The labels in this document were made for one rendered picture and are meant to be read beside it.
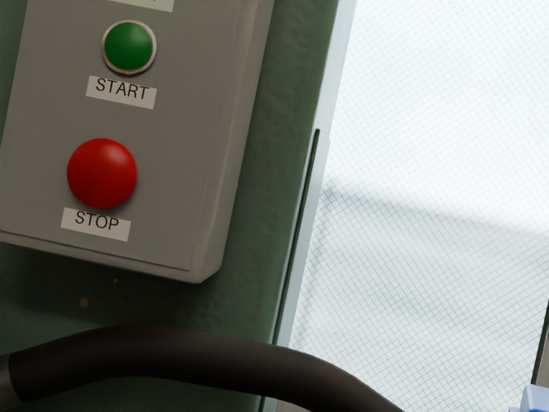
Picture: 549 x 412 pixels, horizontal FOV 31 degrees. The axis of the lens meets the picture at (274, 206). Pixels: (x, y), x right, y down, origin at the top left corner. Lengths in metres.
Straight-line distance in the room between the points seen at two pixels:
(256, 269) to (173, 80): 0.11
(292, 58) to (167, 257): 0.12
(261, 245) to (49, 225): 0.11
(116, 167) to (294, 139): 0.10
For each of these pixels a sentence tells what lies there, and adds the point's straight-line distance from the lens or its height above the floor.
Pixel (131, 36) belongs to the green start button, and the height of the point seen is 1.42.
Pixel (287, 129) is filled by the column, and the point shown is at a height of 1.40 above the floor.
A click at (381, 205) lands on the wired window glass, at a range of 1.97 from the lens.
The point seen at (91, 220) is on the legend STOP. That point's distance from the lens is 0.43.
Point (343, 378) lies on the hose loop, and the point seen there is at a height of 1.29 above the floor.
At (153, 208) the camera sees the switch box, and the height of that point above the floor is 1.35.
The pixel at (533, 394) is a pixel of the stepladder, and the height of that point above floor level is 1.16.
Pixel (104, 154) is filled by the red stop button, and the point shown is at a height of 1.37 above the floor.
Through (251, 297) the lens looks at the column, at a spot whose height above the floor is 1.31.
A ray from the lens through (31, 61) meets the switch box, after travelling 0.44.
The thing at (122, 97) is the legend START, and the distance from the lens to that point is 0.43.
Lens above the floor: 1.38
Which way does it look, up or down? 3 degrees down
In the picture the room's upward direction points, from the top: 11 degrees clockwise
